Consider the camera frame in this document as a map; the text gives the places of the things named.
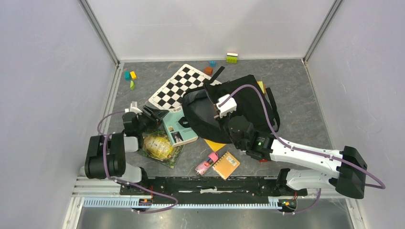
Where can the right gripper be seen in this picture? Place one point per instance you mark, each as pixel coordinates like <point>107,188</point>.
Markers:
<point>220,119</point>

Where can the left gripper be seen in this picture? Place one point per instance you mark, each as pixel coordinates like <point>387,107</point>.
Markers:
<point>156,116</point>

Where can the yellow notebook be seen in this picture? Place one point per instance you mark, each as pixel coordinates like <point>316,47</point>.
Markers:
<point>214,146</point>

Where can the teal paperback book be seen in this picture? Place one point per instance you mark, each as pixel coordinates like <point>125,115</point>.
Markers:
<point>178,128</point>

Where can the black backpack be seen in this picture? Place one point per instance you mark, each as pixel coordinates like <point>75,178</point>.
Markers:
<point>208,108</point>

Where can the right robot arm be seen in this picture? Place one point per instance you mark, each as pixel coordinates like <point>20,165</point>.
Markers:
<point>337,169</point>

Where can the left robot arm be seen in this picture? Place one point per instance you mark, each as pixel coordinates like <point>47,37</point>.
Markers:
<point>106,154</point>

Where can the black white chessboard mat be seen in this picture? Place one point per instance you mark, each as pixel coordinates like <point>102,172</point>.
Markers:
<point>169,96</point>

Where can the green half-round block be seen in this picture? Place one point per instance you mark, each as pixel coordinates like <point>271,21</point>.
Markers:
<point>132,85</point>

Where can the orange spiral notepad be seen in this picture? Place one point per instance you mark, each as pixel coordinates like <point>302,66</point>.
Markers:
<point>226,165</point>

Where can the yellow wooden block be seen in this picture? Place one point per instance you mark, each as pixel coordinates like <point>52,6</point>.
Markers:
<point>133,75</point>

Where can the orange green sticky notes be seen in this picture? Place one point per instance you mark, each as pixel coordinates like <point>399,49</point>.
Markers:
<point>262,86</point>

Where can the teal wooden block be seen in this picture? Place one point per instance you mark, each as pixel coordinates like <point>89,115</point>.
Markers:
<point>127,75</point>

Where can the orange brown cube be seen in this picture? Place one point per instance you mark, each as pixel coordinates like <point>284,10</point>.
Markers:
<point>208,70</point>

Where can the green white lego brick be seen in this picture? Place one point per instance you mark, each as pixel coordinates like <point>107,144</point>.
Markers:
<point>231,57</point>

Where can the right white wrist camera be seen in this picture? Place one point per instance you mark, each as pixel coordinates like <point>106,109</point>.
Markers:
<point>226,104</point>

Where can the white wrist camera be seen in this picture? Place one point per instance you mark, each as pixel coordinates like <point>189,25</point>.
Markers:
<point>226,104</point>
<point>133,107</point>

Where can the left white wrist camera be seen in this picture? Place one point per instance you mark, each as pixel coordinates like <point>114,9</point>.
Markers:
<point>133,107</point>

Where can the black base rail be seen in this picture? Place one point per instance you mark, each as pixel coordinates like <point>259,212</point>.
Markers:
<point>196,193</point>

